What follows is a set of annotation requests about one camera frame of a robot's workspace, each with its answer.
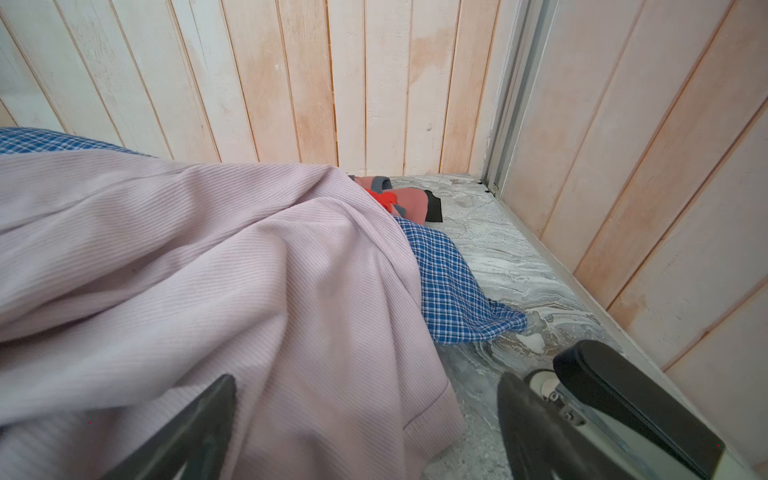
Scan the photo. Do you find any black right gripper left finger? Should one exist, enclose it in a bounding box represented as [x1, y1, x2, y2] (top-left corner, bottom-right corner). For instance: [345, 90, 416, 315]
[103, 374, 237, 480]

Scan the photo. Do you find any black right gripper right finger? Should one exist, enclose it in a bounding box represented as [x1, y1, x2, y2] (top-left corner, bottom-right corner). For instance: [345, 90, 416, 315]
[497, 373, 627, 479]

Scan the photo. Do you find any blue checkered cloth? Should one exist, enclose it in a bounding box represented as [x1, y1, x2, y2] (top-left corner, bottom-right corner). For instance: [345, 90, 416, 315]
[0, 127, 529, 346]

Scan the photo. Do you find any pink striped cloth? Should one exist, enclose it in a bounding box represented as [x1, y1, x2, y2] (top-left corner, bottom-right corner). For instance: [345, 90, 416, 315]
[1, 150, 464, 479]

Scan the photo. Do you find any red cloth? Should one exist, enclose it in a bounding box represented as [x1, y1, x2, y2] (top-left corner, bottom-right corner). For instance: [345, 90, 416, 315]
[367, 189, 399, 215]

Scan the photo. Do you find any black white stapler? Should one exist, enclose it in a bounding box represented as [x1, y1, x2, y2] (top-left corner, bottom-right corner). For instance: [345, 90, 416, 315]
[525, 340, 756, 479]

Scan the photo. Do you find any salmon grey black garment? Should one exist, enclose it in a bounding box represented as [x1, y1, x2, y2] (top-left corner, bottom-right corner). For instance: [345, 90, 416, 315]
[349, 175, 443, 225]

